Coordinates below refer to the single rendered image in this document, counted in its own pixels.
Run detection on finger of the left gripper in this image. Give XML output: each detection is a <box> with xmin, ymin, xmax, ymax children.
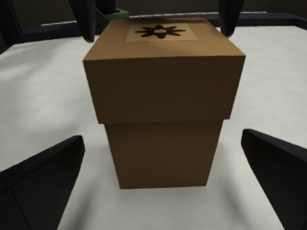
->
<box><xmin>219</xmin><ymin>0</ymin><xmax>244</xmax><ymax>38</ymax></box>
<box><xmin>69</xmin><ymin>0</ymin><xmax>95</xmax><ymax>43</ymax></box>

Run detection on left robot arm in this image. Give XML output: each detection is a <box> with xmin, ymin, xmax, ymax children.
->
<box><xmin>95</xmin><ymin>0</ymin><xmax>120</xmax><ymax>15</ymax></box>

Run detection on brown open box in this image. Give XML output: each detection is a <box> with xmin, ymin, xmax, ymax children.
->
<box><xmin>104</xmin><ymin>110</ymin><xmax>226</xmax><ymax>189</ymax></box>

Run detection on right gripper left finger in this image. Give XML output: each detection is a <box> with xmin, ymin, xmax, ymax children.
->
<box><xmin>0</xmin><ymin>135</ymin><xmax>85</xmax><ymax>230</ymax></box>

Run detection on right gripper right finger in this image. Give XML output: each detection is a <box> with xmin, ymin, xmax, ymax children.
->
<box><xmin>240</xmin><ymin>128</ymin><xmax>307</xmax><ymax>230</ymax></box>

